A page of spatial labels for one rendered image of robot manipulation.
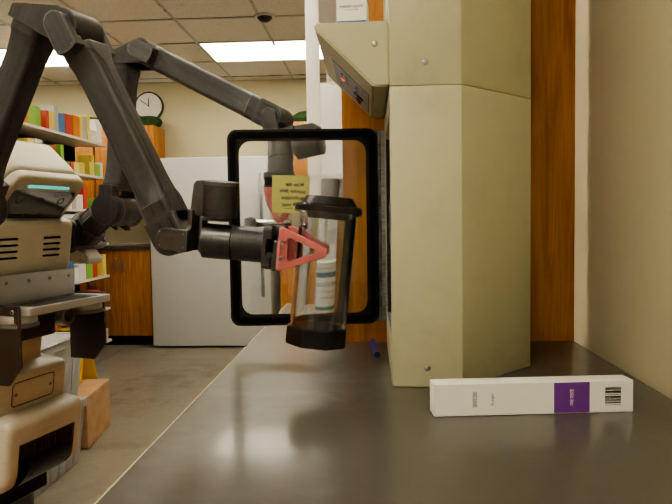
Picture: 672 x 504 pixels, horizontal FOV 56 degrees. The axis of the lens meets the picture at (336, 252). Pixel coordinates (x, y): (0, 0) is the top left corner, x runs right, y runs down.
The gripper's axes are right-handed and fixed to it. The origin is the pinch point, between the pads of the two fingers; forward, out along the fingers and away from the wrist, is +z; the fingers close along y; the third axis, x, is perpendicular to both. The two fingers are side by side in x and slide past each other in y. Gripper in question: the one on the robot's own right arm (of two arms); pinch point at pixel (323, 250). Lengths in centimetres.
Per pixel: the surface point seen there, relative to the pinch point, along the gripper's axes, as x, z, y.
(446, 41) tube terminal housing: -33.7, 16.4, -2.9
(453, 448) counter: 19.8, 18.9, -29.7
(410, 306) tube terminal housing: 7.4, 14.6, -3.0
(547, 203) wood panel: -12, 44, 34
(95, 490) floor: 127, -105, 171
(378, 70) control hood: -28.6, 6.4, -2.9
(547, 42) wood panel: -45, 41, 34
